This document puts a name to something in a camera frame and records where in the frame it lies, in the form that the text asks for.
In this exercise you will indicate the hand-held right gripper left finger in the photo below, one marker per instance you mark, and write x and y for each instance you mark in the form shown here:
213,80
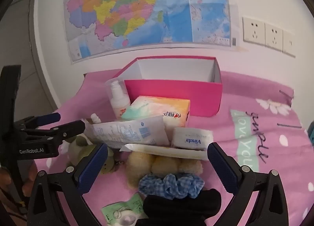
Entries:
94,167

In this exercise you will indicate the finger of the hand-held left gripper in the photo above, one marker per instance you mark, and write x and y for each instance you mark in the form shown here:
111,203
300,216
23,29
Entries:
49,118
71,127

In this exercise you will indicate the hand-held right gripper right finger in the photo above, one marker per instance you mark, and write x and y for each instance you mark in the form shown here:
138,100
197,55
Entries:
224,167

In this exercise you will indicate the green plush toy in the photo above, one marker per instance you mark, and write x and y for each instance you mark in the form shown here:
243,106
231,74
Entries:
81,151

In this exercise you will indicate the blue gingham scrunchie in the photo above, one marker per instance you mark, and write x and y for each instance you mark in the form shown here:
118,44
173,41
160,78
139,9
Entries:
171,184

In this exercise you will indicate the black scrunchie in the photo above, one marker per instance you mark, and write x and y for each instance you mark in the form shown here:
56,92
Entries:
181,204

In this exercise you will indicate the beige fluffy scrunchie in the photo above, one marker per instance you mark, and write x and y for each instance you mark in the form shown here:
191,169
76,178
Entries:
164,164

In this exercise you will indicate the pink cardboard box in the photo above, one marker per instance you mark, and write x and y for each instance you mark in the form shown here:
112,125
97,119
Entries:
171,95

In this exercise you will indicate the person's left hand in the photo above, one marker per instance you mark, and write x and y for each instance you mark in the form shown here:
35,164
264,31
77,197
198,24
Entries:
30,175

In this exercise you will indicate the white pocket tissue pack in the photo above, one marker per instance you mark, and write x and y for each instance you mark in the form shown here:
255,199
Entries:
191,137

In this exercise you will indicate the white printed tube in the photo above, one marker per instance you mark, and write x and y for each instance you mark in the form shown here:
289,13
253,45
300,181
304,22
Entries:
122,131

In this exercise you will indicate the green sachet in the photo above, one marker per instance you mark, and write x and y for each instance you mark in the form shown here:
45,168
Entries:
115,212

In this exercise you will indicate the white pump bottle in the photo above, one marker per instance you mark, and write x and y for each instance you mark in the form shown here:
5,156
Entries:
117,103

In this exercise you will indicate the grey door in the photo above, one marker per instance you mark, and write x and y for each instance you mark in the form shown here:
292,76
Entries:
27,44

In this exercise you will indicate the flat white packet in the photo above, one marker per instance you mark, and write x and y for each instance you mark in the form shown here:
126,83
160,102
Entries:
159,149

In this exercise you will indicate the pink printed blanket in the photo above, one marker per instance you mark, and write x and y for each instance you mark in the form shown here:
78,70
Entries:
245,91

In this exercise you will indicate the large pastel tissue pack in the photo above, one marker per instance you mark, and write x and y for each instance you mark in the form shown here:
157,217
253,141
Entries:
157,108

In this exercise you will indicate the teal object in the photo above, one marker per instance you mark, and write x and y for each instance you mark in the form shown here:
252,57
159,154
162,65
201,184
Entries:
311,132

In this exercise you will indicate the colourful wall map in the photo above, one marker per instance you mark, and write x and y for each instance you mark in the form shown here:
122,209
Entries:
122,7

